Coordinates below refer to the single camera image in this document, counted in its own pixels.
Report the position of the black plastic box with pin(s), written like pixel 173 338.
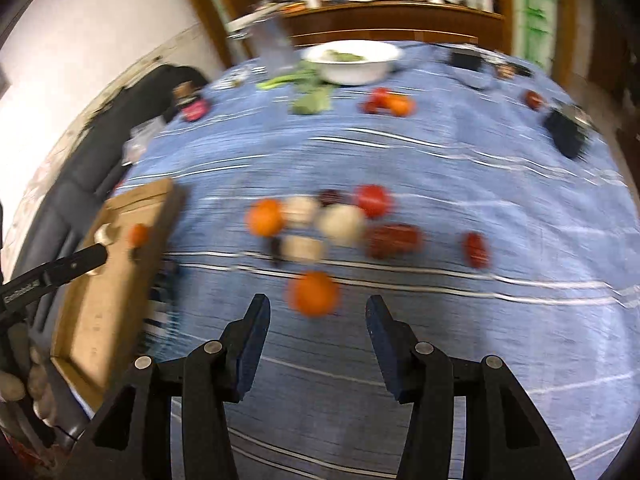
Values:
pixel 567 132

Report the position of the clear plastic bag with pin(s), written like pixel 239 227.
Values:
pixel 139 137

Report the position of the red packet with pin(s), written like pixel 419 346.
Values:
pixel 195 109

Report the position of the blue plaid tablecloth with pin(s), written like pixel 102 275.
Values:
pixel 450 185

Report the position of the dark red date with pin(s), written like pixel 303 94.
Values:
pixel 331 196
pixel 274 251

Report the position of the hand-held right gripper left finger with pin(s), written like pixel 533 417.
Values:
pixel 251 345

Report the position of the dough ball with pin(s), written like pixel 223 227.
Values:
pixel 342 225
pixel 300 210

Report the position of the brown paper packet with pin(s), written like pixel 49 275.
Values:
pixel 184 91

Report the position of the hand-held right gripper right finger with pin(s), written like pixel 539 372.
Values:
pixel 384 347

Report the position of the person's left hand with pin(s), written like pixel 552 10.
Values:
pixel 45 390

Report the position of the small green leaf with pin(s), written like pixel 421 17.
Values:
pixel 340 55

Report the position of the dark sofa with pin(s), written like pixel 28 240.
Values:
pixel 75 170

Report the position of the white bowl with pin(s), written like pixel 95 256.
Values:
pixel 360 72

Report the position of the wooden sideboard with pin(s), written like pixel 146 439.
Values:
pixel 390 22

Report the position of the clear plastic pitcher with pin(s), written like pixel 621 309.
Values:
pixel 272 45

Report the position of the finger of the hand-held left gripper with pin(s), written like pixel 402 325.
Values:
pixel 65 269

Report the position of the bok choy leaf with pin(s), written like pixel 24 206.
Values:
pixel 312 101

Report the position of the beige walnut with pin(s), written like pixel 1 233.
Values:
pixel 106 234
pixel 302 249

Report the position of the cardboard box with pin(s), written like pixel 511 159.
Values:
pixel 110 310

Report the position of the black power adapter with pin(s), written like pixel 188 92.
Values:
pixel 467 58

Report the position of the bok choy stalk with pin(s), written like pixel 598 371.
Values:
pixel 285 80

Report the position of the bamboo wall sticker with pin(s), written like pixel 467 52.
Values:
pixel 535 5

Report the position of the small glass plate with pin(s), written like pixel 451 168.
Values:
pixel 234 79

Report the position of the small orange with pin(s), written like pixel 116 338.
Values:
pixel 138 234
pixel 314 294
pixel 401 106
pixel 265 217

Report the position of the red tomato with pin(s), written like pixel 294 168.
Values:
pixel 381 96
pixel 374 201

